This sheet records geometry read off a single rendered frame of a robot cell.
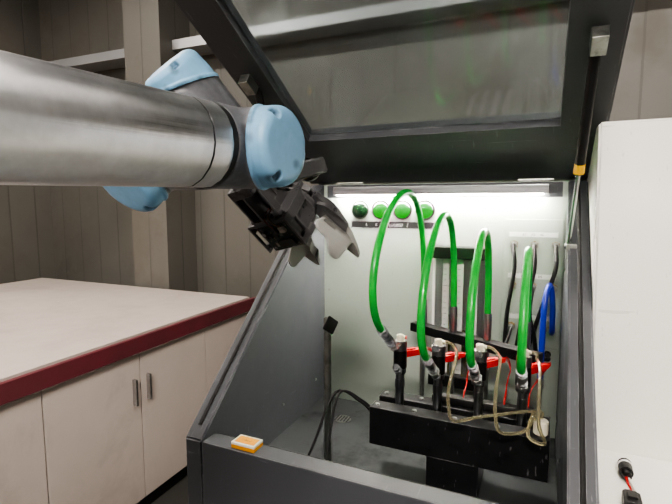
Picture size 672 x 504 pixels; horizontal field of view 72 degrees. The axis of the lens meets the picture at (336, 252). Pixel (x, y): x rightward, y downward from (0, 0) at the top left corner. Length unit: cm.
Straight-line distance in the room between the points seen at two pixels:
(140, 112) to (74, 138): 5
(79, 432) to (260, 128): 179
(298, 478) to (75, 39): 394
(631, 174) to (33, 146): 91
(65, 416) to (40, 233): 264
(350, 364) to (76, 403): 110
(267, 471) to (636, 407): 64
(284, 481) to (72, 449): 131
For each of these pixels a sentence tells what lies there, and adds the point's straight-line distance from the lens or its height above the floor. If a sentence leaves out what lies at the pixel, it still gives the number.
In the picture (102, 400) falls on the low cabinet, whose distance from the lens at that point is 212.
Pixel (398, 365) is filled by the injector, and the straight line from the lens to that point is 98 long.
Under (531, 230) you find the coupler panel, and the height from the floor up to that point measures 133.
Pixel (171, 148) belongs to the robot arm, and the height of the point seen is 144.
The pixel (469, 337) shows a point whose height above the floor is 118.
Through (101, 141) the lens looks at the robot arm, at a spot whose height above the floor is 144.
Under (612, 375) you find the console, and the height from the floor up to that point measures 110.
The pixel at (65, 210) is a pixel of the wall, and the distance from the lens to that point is 440.
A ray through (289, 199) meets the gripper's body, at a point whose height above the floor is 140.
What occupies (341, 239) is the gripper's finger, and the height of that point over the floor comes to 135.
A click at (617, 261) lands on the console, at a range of 97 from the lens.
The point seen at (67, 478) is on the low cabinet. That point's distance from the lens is 213.
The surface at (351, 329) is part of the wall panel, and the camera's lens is 134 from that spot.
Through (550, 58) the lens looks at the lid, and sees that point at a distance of 95.
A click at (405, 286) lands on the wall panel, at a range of 126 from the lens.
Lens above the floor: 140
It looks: 6 degrees down
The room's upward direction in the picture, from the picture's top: straight up
